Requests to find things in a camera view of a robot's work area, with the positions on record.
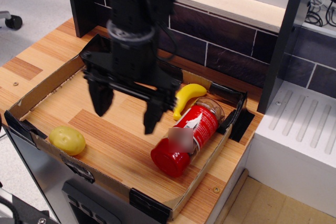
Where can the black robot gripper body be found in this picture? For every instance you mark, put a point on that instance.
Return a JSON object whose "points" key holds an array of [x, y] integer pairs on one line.
{"points": [[129, 63]]}

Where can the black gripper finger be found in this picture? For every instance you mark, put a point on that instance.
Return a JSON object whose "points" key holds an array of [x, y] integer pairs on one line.
{"points": [[153, 114], [101, 96]]}

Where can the red-capped basil spice bottle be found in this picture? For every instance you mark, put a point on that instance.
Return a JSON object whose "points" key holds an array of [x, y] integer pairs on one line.
{"points": [[185, 139]]}

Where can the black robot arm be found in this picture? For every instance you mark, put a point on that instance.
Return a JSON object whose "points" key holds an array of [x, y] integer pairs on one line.
{"points": [[138, 15]]}

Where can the taped cardboard fence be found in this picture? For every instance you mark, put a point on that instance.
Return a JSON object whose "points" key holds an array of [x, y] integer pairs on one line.
{"points": [[44, 87]]}

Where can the yellow toy banana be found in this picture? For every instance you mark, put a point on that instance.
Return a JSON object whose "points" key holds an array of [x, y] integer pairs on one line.
{"points": [[186, 93]]}

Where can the yellow toy potato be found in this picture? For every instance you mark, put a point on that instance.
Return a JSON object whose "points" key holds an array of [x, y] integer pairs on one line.
{"points": [[68, 140]]}

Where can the black oven control panel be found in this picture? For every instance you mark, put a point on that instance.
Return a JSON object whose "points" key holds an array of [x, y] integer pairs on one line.
{"points": [[88, 207]]}

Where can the black office chair caster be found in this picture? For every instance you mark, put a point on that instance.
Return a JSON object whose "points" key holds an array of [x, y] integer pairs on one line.
{"points": [[11, 21]]}

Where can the white sink drainboard unit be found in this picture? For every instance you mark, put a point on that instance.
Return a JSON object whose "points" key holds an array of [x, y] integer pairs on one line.
{"points": [[293, 148]]}

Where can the dark left cabinet post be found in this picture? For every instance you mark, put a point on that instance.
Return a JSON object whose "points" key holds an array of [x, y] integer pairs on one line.
{"points": [[88, 14]]}

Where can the dark grey upright post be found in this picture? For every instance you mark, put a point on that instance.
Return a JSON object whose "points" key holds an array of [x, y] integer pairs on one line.
{"points": [[293, 19]]}

